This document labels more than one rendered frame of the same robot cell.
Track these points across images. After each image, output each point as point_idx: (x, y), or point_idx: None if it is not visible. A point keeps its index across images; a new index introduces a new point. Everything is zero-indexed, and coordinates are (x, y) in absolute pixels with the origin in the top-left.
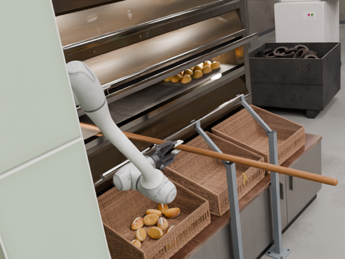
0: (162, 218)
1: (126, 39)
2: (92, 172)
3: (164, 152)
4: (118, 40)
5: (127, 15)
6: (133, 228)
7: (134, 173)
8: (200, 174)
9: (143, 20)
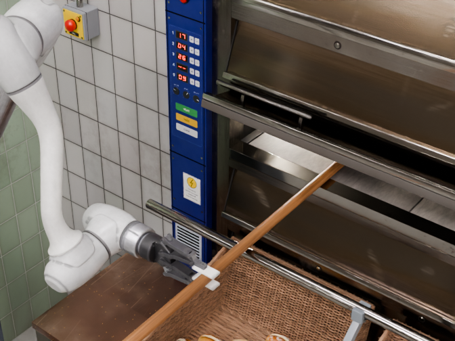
0: None
1: (420, 69)
2: (271, 213)
3: (168, 254)
4: (401, 60)
5: (443, 24)
6: (265, 339)
7: (90, 223)
8: None
9: None
